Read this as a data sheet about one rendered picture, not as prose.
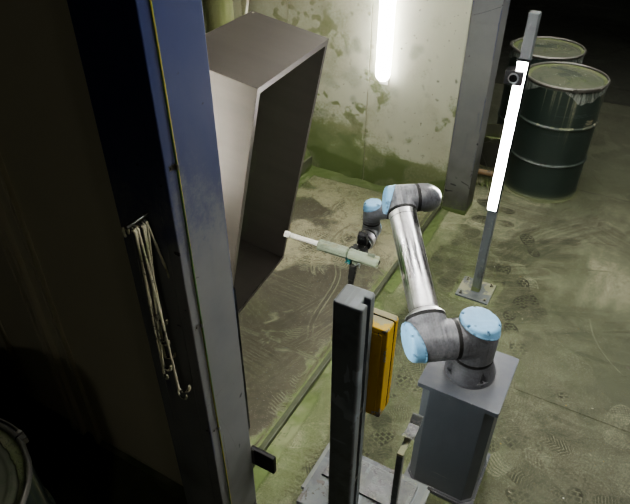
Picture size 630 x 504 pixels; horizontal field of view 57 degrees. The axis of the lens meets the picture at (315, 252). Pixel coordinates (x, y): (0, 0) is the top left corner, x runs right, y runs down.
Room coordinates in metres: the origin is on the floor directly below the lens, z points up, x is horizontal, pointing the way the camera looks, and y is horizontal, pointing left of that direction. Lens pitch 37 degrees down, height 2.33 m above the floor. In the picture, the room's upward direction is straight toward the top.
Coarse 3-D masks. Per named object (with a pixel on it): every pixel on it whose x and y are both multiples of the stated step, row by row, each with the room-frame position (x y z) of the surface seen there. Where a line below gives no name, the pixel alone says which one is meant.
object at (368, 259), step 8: (288, 232) 2.33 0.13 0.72; (304, 240) 2.29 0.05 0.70; (312, 240) 2.28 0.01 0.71; (320, 240) 2.27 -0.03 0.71; (320, 248) 2.24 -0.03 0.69; (328, 248) 2.23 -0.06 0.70; (336, 248) 2.22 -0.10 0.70; (344, 248) 2.22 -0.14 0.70; (336, 256) 2.22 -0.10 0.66; (344, 256) 2.20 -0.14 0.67; (352, 256) 2.18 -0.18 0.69; (360, 256) 2.17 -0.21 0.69; (368, 256) 2.17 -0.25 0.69; (376, 256) 2.18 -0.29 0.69; (352, 264) 2.19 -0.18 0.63; (368, 264) 2.15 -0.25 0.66; (376, 264) 2.14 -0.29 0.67; (352, 272) 2.19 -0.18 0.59; (352, 280) 2.19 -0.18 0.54
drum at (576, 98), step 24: (600, 72) 4.12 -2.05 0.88; (528, 96) 3.99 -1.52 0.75; (552, 96) 3.83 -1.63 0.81; (576, 96) 3.78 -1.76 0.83; (600, 96) 3.84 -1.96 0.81; (528, 120) 3.93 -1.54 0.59; (552, 120) 3.81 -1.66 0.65; (576, 120) 3.78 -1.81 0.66; (528, 144) 3.89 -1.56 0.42; (552, 144) 3.80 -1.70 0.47; (576, 144) 3.79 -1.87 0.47; (528, 168) 3.86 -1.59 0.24; (552, 168) 3.78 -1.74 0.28; (576, 168) 3.82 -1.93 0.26; (528, 192) 3.83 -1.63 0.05; (552, 192) 3.78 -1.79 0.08
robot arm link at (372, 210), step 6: (372, 198) 2.53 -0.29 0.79; (366, 204) 2.48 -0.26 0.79; (372, 204) 2.47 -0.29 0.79; (378, 204) 2.47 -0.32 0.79; (366, 210) 2.46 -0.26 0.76; (372, 210) 2.45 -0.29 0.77; (378, 210) 2.46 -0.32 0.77; (366, 216) 2.46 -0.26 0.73; (372, 216) 2.45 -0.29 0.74; (378, 216) 2.45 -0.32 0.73; (384, 216) 2.46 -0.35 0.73; (366, 222) 2.46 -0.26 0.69; (372, 222) 2.45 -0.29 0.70; (378, 222) 2.46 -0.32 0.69
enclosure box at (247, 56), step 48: (240, 48) 2.11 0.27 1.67; (288, 48) 2.19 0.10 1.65; (240, 96) 1.85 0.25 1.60; (288, 96) 2.45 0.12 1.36; (240, 144) 1.86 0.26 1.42; (288, 144) 2.45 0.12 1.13; (240, 192) 1.86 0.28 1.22; (288, 192) 2.45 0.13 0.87; (240, 240) 2.56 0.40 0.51; (240, 288) 2.20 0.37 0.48
